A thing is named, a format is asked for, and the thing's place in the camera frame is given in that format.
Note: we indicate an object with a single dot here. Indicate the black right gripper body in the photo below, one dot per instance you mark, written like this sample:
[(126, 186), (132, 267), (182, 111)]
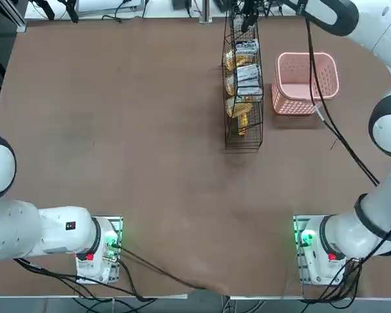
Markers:
[(251, 6)]

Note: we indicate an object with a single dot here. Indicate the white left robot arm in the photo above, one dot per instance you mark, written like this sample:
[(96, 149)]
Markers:
[(58, 234)]

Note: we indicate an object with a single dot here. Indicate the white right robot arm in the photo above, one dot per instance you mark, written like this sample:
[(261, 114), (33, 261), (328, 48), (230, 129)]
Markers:
[(352, 234)]

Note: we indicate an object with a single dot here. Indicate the blue white biscuit packet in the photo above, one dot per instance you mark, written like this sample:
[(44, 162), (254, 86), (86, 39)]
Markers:
[(249, 91), (246, 48), (247, 72)]

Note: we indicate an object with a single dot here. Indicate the pink plastic basket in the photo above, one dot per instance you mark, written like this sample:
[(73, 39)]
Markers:
[(293, 106)]

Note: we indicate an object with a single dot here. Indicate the yellow red biscuit box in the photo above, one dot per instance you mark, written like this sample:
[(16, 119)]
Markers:
[(243, 124)]

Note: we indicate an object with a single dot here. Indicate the black tripod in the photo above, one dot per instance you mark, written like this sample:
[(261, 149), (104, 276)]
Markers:
[(72, 11)]

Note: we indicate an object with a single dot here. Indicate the aluminium profile bar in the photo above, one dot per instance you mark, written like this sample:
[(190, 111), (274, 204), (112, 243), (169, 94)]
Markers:
[(18, 23)]

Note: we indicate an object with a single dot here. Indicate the aluminium frame post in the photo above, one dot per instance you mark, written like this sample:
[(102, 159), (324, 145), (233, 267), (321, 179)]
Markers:
[(205, 11)]

